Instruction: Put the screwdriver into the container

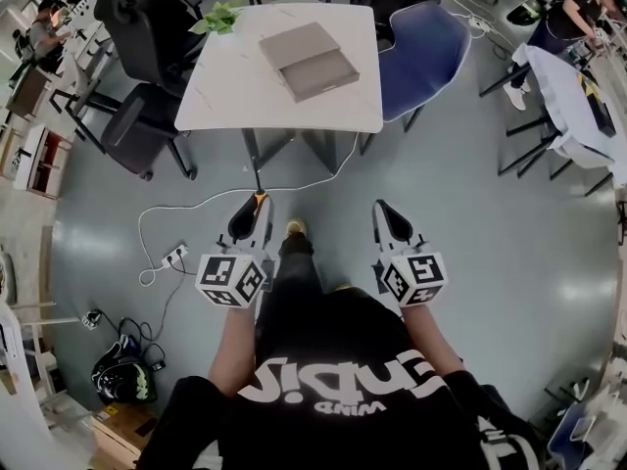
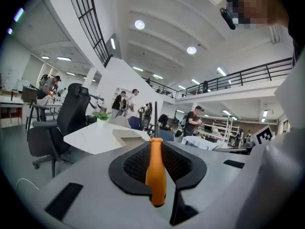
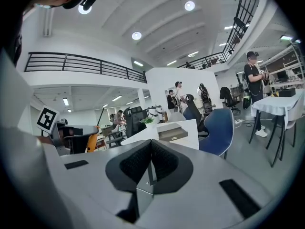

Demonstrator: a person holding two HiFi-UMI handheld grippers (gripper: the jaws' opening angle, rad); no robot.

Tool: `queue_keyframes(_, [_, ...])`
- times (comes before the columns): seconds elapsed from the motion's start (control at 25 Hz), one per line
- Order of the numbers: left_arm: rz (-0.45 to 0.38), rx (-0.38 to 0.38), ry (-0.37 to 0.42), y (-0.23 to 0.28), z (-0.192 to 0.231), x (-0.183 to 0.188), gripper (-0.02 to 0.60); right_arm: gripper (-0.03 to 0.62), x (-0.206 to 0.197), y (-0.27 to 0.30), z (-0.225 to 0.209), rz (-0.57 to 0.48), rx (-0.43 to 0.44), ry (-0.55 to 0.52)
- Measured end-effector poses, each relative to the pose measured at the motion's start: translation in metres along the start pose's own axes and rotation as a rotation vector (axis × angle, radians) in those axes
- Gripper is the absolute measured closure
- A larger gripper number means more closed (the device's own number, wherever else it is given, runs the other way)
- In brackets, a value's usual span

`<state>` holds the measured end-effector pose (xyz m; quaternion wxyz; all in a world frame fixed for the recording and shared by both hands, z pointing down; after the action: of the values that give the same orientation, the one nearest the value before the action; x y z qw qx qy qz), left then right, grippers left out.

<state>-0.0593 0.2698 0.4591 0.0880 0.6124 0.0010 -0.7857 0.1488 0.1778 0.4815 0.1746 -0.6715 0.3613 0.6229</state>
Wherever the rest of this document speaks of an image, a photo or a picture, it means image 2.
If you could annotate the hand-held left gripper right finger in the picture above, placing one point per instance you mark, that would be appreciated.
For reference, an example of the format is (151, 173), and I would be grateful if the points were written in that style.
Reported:
(193, 173)

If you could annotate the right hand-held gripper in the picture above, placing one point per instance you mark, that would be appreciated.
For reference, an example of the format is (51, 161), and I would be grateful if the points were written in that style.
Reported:
(264, 135)

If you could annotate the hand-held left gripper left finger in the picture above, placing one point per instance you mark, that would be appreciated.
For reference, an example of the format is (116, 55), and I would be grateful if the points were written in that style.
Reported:
(119, 175)

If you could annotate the white cloth covered table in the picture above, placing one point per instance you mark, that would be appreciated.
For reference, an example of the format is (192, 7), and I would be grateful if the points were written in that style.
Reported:
(202, 142)

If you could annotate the white shelf rack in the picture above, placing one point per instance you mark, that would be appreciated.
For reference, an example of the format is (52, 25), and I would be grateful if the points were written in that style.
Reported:
(226, 130)

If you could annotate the blue chair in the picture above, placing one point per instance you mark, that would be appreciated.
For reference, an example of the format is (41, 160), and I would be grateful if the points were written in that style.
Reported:
(164, 135)

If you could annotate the potted green plant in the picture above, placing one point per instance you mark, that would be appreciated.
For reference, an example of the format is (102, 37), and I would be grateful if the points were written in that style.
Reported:
(102, 117)

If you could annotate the black mezzanine railing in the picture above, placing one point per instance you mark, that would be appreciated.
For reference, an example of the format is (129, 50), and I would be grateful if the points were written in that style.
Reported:
(238, 76)

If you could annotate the black office chair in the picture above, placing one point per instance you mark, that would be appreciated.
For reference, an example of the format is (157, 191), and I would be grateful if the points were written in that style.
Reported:
(69, 118)

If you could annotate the ceiling strip lights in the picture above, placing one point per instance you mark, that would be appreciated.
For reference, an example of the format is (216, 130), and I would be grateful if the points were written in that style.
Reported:
(221, 71)

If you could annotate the black stool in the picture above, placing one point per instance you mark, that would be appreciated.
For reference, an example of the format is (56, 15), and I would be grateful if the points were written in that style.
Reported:
(35, 111)

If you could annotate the round ceiling light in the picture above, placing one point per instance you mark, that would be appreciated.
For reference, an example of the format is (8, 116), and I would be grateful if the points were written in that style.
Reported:
(191, 50)
(139, 24)

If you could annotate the white desk with red panel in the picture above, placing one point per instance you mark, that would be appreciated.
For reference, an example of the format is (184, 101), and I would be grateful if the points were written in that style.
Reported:
(10, 108)

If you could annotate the person's head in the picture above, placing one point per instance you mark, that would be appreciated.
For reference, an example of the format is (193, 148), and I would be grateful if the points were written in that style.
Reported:
(257, 6)

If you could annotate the black grid railing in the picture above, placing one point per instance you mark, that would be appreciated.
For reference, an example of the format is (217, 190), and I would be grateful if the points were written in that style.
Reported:
(91, 20)

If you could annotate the black head camera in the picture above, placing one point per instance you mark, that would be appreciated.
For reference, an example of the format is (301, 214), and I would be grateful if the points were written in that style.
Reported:
(227, 18)

